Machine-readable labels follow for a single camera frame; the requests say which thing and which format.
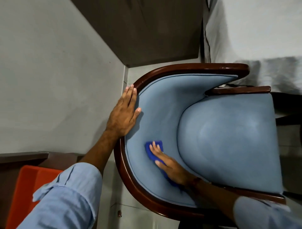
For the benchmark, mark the person's right hand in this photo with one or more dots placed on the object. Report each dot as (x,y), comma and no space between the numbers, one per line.
(174,169)

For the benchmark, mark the person's left hand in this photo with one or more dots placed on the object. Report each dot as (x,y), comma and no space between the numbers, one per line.
(121,118)

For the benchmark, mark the person's left middle finger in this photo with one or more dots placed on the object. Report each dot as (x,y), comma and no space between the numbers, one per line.
(128,95)

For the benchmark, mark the person's right thumb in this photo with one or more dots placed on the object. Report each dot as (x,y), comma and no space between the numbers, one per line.
(160,163)

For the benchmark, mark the person's left thumb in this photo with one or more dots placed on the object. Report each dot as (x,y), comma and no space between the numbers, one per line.
(137,113)

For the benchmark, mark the person's right middle finger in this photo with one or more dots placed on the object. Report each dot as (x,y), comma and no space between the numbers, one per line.
(157,148)

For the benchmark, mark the blue cleaning cloth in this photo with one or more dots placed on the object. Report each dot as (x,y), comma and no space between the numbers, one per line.
(149,152)

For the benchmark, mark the blue upholstered wooden armchair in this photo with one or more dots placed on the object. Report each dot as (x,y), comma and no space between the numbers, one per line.
(226,141)

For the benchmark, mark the person's right forearm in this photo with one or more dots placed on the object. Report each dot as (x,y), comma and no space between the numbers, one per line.
(236,205)

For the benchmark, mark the person's left forearm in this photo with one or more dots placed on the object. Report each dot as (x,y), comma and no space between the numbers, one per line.
(77,188)

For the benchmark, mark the small brown floor stopper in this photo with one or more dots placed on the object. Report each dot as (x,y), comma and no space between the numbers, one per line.
(119,213)

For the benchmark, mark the dark brown wooden panel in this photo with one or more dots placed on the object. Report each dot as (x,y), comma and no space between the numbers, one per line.
(151,30)

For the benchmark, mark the orange plastic bin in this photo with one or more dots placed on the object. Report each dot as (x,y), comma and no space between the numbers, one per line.
(26,188)

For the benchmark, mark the dark wooden furniture piece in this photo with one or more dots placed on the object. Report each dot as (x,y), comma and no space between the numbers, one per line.
(286,106)

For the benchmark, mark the white bed sheet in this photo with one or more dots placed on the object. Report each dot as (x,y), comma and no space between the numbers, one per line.
(257,35)

